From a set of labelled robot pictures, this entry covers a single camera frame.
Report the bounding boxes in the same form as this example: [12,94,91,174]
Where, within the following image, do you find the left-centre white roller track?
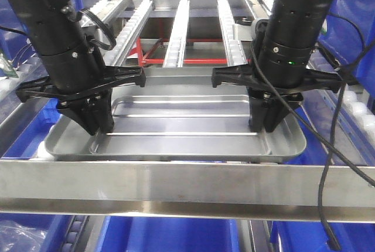
[103,0,153,66]

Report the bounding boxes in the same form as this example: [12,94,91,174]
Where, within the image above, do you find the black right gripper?
[212,64,343,132]

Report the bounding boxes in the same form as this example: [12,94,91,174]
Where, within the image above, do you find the lower shelf roller track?
[60,215,89,252]

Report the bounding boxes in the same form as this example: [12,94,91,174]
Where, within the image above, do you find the right blue plastic bin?
[316,0,375,100]

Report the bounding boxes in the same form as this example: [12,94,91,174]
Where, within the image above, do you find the blue plastic bin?
[1,0,83,71]
[316,0,375,100]

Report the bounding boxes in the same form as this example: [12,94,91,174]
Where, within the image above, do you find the right-centre white roller track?
[217,0,247,66]

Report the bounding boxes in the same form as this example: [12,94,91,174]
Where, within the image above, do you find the silver metal tray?
[45,67,306,163]

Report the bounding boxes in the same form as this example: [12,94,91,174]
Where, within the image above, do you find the lower centre blue bin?
[95,217,240,251]

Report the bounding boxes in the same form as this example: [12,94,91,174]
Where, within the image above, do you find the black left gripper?
[16,66,146,135]

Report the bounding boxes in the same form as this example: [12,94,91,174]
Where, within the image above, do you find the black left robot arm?
[8,0,146,135]

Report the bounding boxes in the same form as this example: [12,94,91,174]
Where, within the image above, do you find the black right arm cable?
[250,11,375,251]

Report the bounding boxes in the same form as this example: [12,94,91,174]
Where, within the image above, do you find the red metal frame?
[127,38,241,67]

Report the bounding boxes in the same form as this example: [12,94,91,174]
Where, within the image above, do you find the centre white roller track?
[162,0,190,68]

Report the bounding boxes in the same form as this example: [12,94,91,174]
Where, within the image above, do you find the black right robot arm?
[212,0,342,132]

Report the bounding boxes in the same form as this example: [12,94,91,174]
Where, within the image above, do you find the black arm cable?
[61,5,117,51]
[250,11,375,251]

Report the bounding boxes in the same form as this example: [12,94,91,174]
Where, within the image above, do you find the clear plastic bag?
[1,220,47,251]

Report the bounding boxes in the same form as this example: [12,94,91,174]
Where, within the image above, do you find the lower right blue bin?
[270,221,374,251]

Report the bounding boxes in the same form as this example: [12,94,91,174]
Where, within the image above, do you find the left blue plastic bin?
[1,0,83,71]

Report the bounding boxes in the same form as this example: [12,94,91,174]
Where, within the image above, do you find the lower left blue bin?
[1,213,72,251]

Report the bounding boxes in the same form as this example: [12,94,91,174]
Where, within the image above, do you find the steel front rack crossbar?
[0,159,375,223]

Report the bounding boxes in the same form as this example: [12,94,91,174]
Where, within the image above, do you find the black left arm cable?
[61,5,117,51]

